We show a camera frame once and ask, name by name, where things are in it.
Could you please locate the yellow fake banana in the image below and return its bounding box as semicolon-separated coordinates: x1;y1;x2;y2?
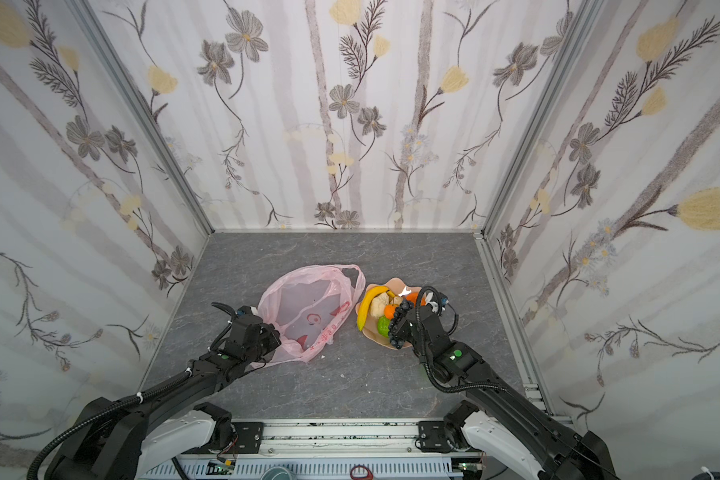
356;286;389;331

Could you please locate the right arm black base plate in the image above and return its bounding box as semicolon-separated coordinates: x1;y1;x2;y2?
415;420;456;453

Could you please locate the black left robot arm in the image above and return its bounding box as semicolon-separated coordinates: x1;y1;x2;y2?
26;302;281;479

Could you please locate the peach scalloped plate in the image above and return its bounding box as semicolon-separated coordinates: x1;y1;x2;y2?
355;278;420;350

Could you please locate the aluminium frame rail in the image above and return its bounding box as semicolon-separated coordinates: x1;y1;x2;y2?
136;408;503;479

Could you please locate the pink plastic bag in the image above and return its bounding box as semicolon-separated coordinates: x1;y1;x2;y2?
257;264;366;366

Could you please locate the green fake fruit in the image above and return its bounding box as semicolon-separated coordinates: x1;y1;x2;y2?
377;316;391;338

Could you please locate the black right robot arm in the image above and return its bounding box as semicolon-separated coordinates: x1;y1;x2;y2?
388;286;617;479

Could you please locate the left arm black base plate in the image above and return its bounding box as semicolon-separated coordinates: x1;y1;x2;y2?
219;421;264;456

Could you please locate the dark fake grape bunch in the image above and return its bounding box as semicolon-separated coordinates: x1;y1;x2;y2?
388;299;414;350

